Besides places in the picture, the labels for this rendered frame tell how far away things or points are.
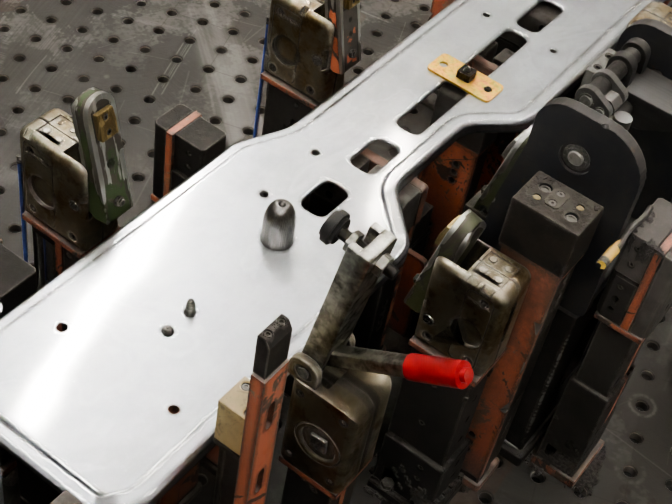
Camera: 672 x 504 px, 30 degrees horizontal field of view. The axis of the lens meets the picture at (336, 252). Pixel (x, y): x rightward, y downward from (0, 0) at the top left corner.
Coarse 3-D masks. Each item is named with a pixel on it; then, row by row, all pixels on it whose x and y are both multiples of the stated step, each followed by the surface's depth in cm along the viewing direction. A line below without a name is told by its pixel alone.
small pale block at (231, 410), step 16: (240, 384) 100; (224, 400) 99; (240, 400) 99; (224, 416) 99; (240, 416) 98; (224, 432) 101; (240, 432) 99; (224, 448) 102; (240, 448) 101; (224, 464) 105; (224, 480) 106; (224, 496) 108
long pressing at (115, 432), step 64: (512, 0) 152; (576, 0) 154; (640, 0) 156; (384, 64) 141; (512, 64) 144; (576, 64) 145; (320, 128) 132; (384, 128) 133; (448, 128) 134; (512, 128) 137; (192, 192) 123; (256, 192) 124; (384, 192) 126; (128, 256) 116; (192, 256) 117; (256, 256) 118; (320, 256) 119; (0, 320) 110; (64, 320) 110; (128, 320) 111; (192, 320) 112; (256, 320) 113; (0, 384) 105; (64, 384) 106; (128, 384) 106; (192, 384) 107; (64, 448) 101; (128, 448) 102; (192, 448) 103
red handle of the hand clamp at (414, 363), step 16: (336, 352) 101; (352, 352) 101; (368, 352) 100; (384, 352) 99; (352, 368) 101; (368, 368) 99; (384, 368) 98; (400, 368) 97; (416, 368) 95; (432, 368) 94; (448, 368) 94; (464, 368) 93; (432, 384) 95; (448, 384) 94; (464, 384) 94
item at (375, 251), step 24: (336, 216) 92; (336, 240) 94; (360, 240) 93; (384, 240) 92; (360, 264) 91; (384, 264) 92; (336, 288) 94; (360, 288) 93; (336, 312) 96; (360, 312) 99; (312, 336) 100; (336, 336) 98
